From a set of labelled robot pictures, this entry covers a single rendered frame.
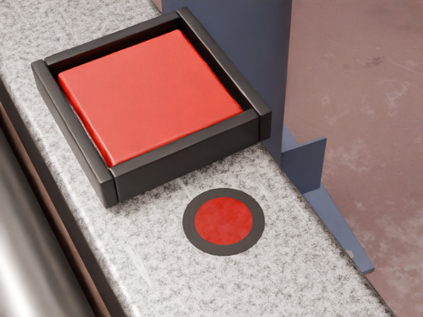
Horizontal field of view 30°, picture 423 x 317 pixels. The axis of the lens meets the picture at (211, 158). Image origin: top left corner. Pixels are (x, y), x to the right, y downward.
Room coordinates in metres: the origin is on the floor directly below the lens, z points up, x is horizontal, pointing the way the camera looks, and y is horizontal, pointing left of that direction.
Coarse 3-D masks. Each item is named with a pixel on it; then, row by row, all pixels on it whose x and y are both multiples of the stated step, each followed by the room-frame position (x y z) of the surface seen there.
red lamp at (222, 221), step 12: (204, 204) 0.18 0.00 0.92; (216, 204) 0.18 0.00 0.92; (228, 204) 0.18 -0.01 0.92; (240, 204) 0.18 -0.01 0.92; (204, 216) 0.18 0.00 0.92; (216, 216) 0.18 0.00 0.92; (228, 216) 0.18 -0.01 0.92; (240, 216) 0.18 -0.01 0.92; (204, 228) 0.17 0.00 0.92; (216, 228) 0.17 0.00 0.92; (228, 228) 0.17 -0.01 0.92; (240, 228) 0.17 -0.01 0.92; (216, 240) 0.17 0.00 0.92; (228, 240) 0.17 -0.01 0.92
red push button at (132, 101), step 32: (96, 64) 0.25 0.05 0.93; (128, 64) 0.25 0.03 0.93; (160, 64) 0.25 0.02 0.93; (192, 64) 0.25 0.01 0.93; (96, 96) 0.23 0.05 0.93; (128, 96) 0.23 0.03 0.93; (160, 96) 0.23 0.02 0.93; (192, 96) 0.23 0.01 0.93; (224, 96) 0.23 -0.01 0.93; (96, 128) 0.21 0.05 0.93; (128, 128) 0.21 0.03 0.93; (160, 128) 0.21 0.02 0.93; (192, 128) 0.21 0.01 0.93
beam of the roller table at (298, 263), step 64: (0, 0) 0.31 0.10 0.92; (64, 0) 0.31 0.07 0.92; (128, 0) 0.31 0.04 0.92; (0, 64) 0.27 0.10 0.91; (64, 192) 0.19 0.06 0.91; (192, 192) 0.19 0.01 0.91; (256, 192) 0.19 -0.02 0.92; (128, 256) 0.16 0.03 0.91; (192, 256) 0.16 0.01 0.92; (256, 256) 0.16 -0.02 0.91; (320, 256) 0.16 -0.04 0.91
